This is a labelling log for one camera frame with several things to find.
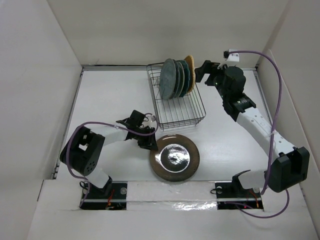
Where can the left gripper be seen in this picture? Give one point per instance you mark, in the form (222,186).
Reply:
(149,143)

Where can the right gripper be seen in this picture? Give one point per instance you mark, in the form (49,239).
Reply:
(208,67)

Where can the square bamboo plate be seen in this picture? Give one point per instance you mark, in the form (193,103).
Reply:
(191,65)

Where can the dark teal scalloped plate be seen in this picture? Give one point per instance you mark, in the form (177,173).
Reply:
(187,78)

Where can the mint green flower plate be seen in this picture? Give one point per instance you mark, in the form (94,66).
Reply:
(181,79)

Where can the grey-blue round plate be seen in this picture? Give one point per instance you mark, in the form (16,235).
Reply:
(168,79)

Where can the brown speckled round plate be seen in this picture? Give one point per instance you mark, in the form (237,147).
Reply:
(177,158)

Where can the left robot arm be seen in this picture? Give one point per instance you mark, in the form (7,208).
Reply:
(83,149)

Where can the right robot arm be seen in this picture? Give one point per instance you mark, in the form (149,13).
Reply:
(287,164)

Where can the black wire dish rack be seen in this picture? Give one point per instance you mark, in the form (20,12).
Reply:
(176,113)

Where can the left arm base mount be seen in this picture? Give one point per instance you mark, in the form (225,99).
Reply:
(114,199)

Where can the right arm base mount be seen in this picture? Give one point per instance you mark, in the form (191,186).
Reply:
(231,197)

